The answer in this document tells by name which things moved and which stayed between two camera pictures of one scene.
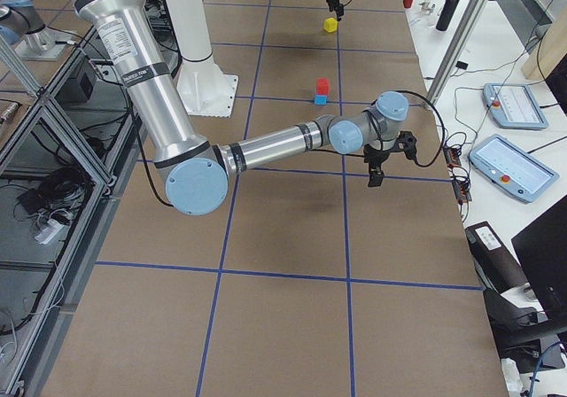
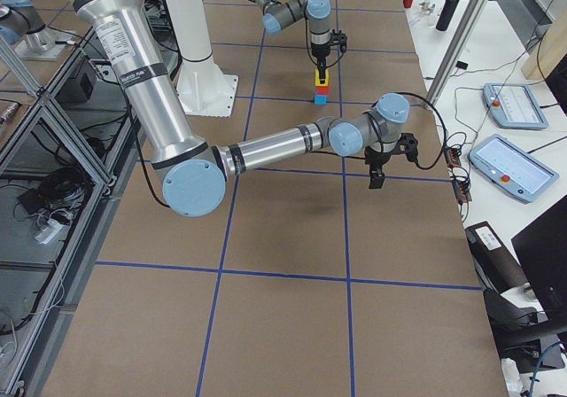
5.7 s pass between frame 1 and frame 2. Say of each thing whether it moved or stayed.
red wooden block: stayed
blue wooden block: stayed
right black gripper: stayed
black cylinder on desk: stayed
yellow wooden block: moved
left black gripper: moved
